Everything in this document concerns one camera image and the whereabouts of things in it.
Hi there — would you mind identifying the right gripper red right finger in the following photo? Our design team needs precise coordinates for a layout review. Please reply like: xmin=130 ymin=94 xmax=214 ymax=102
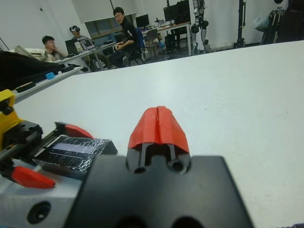
xmin=157 ymin=105 xmax=192 ymax=175

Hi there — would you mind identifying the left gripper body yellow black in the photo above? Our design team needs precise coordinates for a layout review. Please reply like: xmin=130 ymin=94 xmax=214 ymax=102
xmin=0 ymin=89 xmax=60 ymax=178

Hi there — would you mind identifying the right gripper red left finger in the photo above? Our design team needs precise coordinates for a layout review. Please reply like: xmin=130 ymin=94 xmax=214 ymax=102
xmin=126 ymin=107 xmax=159 ymax=174

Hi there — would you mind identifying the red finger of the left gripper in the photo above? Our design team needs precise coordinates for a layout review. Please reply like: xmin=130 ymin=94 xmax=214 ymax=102
xmin=2 ymin=165 xmax=57 ymax=190
xmin=55 ymin=121 xmax=95 ymax=139

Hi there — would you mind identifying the black foil-wrapped box lid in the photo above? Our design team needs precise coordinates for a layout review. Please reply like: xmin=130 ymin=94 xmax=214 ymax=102
xmin=32 ymin=135 xmax=118 ymax=181

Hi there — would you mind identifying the flat black object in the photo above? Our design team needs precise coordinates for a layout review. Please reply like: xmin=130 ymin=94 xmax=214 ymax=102
xmin=15 ymin=81 xmax=37 ymax=94

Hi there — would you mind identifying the white side table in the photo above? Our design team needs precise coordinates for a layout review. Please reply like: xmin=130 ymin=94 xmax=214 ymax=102
xmin=13 ymin=66 xmax=84 ymax=104

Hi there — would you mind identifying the person in beige jacket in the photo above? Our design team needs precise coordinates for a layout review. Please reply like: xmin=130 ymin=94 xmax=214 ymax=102
xmin=41 ymin=35 xmax=65 ymax=64

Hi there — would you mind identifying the office chair with blue jacket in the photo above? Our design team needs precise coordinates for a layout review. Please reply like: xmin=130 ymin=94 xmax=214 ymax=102
xmin=127 ymin=28 xmax=147 ymax=67

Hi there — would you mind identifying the white office desk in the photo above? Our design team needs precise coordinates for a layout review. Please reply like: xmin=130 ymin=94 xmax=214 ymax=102
xmin=56 ymin=41 xmax=117 ymax=72

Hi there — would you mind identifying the open laptop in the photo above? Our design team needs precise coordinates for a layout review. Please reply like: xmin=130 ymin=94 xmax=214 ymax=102
xmin=80 ymin=38 xmax=95 ymax=50

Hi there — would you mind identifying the grey office chair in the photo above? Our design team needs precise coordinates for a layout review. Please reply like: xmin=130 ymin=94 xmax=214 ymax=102
xmin=144 ymin=28 xmax=161 ymax=60

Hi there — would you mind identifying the person wearing VR headset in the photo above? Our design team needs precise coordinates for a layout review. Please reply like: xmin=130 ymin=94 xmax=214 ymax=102
xmin=68 ymin=25 xmax=96 ymax=48

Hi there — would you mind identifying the person in black shirt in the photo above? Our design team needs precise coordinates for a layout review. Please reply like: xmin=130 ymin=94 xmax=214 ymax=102
xmin=110 ymin=7 xmax=139 ymax=69

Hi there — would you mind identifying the white desk with wooden edge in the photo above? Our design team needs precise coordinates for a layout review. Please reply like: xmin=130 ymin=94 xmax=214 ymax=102
xmin=153 ymin=20 xmax=193 ymax=57

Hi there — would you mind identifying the silver standing humanoid robot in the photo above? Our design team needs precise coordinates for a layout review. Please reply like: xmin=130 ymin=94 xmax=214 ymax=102
xmin=190 ymin=0 xmax=211 ymax=55

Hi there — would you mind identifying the small black monitor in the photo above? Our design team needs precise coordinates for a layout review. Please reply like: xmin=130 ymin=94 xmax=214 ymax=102
xmin=135 ymin=14 xmax=151 ymax=28

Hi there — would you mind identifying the large black monitor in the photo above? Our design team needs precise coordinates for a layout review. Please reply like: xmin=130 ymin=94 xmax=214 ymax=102
xmin=163 ymin=0 xmax=191 ymax=25

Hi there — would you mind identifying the black tripod stand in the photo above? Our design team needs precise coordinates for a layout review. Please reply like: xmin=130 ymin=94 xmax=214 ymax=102
xmin=233 ymin=0 xmax=248 ymax=49

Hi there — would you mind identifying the pale plastic bag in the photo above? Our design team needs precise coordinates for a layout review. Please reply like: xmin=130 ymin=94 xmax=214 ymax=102
xmin=252 ymin=13 xmax=271 ymax=31

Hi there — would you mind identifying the bundle of dark tripods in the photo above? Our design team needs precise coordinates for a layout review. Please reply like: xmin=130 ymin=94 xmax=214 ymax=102
xmin=260 ymin=8 xmax=286 ymax=45

